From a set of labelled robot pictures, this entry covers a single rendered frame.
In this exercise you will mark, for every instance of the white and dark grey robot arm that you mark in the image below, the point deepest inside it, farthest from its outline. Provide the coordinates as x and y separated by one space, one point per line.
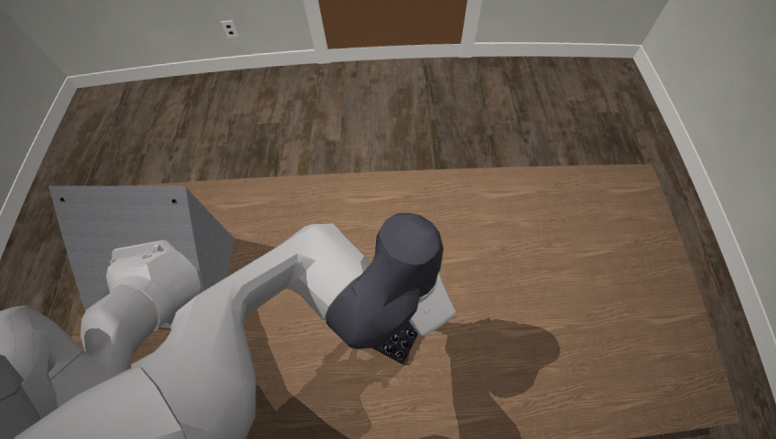
200 383

